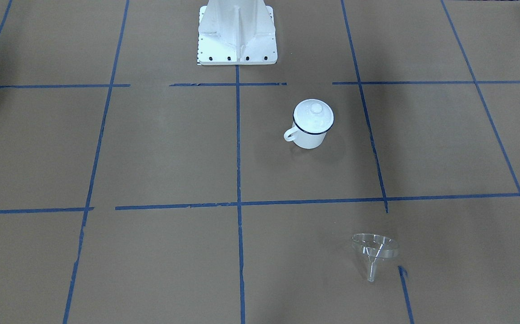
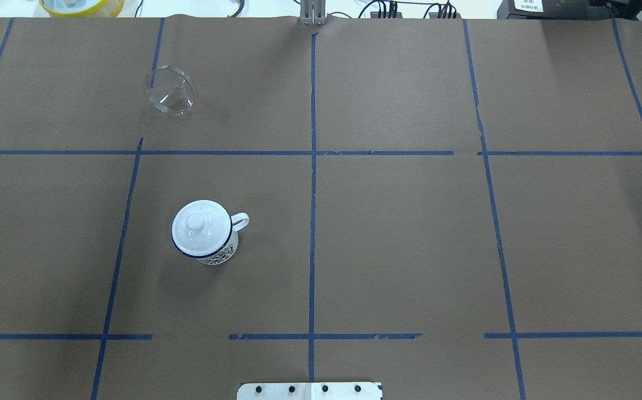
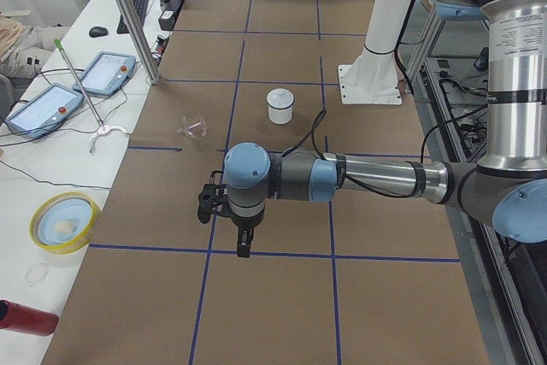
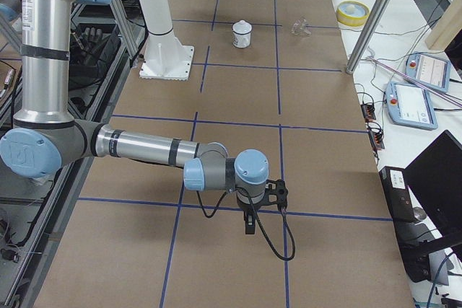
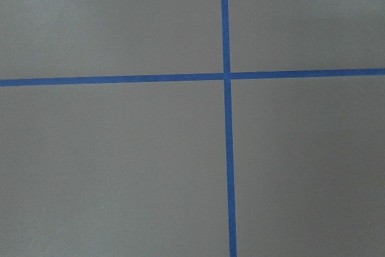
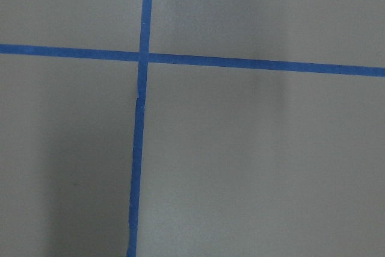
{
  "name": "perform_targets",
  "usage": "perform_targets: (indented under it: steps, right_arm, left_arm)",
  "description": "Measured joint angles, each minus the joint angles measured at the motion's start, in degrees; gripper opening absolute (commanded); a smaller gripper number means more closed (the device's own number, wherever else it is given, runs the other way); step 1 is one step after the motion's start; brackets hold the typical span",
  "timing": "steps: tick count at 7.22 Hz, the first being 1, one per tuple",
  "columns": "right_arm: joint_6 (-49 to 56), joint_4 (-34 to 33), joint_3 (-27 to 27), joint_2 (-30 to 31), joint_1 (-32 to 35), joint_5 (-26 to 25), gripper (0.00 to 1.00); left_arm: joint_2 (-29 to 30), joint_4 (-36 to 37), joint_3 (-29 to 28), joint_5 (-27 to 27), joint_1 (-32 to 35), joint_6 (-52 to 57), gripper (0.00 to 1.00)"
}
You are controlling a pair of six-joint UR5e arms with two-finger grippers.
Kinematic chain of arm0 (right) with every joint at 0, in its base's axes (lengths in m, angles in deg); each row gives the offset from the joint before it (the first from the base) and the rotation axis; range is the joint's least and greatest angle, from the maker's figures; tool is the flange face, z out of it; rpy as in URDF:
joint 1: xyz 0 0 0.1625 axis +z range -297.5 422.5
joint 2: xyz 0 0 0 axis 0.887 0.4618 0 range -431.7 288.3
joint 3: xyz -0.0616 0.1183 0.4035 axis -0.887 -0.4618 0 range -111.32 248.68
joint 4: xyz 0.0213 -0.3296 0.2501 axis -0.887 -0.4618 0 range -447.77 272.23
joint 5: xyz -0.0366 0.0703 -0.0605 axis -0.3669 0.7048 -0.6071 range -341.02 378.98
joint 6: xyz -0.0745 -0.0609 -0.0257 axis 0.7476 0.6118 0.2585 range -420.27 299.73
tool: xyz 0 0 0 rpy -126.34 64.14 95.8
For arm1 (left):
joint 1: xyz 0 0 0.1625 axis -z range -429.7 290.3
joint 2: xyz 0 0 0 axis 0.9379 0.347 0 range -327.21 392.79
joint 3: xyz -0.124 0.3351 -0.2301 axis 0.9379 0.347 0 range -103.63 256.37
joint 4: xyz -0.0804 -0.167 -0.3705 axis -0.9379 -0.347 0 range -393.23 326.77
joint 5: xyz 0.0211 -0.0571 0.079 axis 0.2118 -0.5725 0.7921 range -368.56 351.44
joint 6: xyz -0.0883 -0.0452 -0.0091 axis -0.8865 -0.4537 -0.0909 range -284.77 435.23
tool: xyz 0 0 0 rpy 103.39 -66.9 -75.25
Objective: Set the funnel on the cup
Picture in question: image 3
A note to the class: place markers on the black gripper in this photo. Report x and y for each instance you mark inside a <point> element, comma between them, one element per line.
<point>244,223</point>

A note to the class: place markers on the white cup lid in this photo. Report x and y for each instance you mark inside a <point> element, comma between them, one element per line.
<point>280,98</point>

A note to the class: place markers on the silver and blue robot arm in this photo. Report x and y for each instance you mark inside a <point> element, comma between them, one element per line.
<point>505,188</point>

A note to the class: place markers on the white enamel cup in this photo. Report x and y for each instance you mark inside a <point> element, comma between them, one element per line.
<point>280,117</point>

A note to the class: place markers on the yellow tape roll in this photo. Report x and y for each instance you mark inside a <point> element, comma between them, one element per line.
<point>75,244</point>

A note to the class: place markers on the blue lid with white lump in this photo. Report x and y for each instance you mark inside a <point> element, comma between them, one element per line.
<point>64,221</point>

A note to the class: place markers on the blue teach pendant far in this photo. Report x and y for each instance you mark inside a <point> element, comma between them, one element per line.
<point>107,73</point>

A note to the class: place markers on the blue teach pendant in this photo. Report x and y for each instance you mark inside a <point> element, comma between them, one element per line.
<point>107,73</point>
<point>45,112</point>

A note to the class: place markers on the black box on table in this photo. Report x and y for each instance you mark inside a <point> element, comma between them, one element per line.
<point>170,14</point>

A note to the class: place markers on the blue teach pendant near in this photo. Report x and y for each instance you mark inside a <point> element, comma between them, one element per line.
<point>45,112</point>

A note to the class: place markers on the red cylinder bottle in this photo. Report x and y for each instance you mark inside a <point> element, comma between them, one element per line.
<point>28,320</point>

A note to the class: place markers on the black computer mouse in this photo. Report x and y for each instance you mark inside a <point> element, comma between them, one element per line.
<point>98,32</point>

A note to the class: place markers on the seated person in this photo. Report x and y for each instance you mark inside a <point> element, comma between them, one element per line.
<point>25,49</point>

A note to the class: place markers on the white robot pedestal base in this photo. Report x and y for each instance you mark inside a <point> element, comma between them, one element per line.
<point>372,77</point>

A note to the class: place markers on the aluminium frame post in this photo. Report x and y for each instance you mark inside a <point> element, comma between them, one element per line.
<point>139,40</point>

